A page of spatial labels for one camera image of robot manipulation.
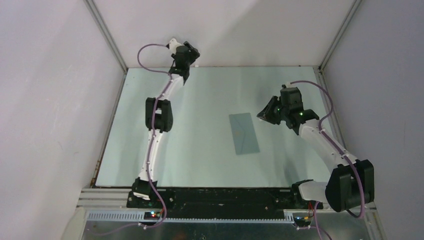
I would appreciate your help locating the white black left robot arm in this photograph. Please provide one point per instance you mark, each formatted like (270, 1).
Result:
(159, 114)

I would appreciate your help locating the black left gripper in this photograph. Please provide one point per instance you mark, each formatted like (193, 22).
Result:
(193, 53)

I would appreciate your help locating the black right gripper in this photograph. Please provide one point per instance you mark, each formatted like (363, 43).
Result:
(266, 114)

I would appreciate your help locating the aluminium frame rail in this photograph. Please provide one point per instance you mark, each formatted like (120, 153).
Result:
(117, 198)

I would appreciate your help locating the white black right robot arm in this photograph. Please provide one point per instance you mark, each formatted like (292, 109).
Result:
(351, 183)

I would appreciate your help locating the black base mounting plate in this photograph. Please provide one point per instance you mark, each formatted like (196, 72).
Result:
(264, 203)

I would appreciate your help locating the controller board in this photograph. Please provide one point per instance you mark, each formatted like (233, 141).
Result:
(152, 215)
(303, 222)

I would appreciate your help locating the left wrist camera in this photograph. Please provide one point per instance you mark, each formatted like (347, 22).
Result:
(173, 44)

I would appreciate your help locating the right controller board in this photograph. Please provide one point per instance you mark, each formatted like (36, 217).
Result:
(303, 222)

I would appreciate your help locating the left controller board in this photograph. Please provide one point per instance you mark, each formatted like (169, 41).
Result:
(152, 215)

